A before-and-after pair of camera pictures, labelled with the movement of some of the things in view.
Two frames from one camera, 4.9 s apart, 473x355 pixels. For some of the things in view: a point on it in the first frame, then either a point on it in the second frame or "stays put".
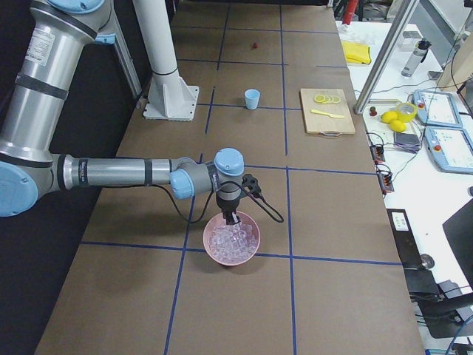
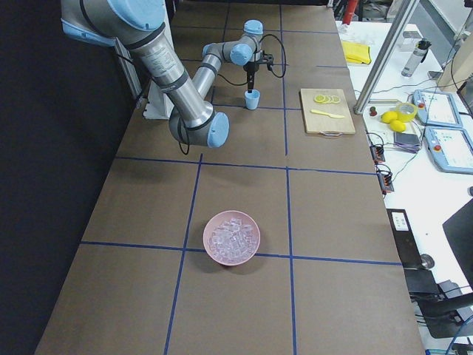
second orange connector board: [386, 183] stays put
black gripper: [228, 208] → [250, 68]
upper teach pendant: [437, 108] stays put
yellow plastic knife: [333, 115] stays put
